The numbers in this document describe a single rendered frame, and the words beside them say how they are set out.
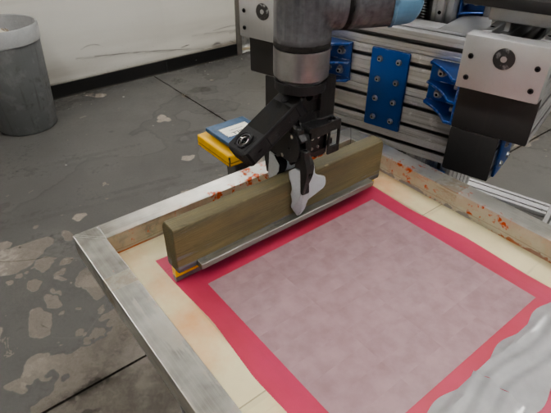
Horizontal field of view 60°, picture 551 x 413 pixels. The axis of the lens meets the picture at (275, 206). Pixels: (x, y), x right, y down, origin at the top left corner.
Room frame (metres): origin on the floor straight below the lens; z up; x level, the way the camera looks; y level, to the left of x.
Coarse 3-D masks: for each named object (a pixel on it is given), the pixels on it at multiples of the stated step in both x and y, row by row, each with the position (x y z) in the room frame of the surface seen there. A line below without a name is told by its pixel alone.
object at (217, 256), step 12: (348, 192) 0.67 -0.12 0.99; (312, 204) 0.63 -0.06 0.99; (324, 204) 0.63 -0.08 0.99; (288, 216) 0.60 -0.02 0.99; (300, 216) 0.60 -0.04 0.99; (264, 228) 0.57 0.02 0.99; (276, 228) 0.57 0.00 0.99; (240, 240) 0.54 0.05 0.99; (252, 240) 0.54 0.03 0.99; (216, 252) 0.51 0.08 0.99; (228, 252) 0.52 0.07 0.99; (204, 264) 0.49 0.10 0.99
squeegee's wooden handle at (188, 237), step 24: (360, 144) 0.71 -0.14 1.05; (336, 168) 0.66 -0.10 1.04; (360, 168) 0.70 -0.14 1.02; (240, 192) 0.57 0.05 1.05; (264, 192) 0.57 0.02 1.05; (288, 192) 0.60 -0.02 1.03; (336, 192) 0.67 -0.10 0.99; (192, 216) 0.51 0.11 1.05; (216, 216) 0.52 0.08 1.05; (240, 216) 0.55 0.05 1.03; (264, 216) 0.57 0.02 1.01; (168, 240) 0.49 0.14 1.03; (192, 240) 0.50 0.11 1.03; (216, 240) 0.52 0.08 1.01; (192, 264) 0.49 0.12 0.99
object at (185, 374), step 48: (384, 144) 0.83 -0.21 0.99; (192, 192) 0.67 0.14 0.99; (432, 192) 0.70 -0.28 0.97; (480, 192) 0.67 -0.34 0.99; (96, 240) 0.54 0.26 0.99; (144, 240) 0.58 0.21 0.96; (528, 240) 0.56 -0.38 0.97; (144, 288) 0.44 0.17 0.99; (144, 336) 0.36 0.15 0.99; (192, 384) 0.30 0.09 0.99
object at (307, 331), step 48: (288, 240) 0.58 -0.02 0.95; (192, 288) 0.48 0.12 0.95; (240, 288) 0.48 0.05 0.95; (288, 288) 0.48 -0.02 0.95; (336, 288) 0.48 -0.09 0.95; (240, 336) 0.39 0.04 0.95; (288, 336) 0.39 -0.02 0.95; (336, 336) 0.39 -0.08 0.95; (384, 336) 0.39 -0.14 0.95; (288, 384) 0.33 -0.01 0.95; (336, 384) 0.33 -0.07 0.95; (384, 384) 0.33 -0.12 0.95; (432, 384) 0.33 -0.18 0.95
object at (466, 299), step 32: (320, 224) 0.62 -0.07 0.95; (352, 224) 0.62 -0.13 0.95; (384, 224) 0.62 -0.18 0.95; (416, 224) 0.62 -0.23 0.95; (352, 256) 0.54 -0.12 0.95; (384, 256) 0.54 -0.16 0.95; (416, 256) 0.54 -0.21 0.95; (448, 256) 0.54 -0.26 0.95; (480, 256) 0.54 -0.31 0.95; (384, 288) 0.48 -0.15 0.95; (416, 288) 0.48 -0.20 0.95; (448, 288) 0.48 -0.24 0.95; (480, 288) 0.48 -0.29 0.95; (512, 288) 0.48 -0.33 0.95; (544, 288) 0.48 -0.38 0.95; (416, 320) 0.42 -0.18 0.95; (448, 320) 0.42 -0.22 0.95; (480, 320) 0.42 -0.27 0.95; (512, 320) 0.42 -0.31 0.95; (480, 352) 0.37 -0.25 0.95
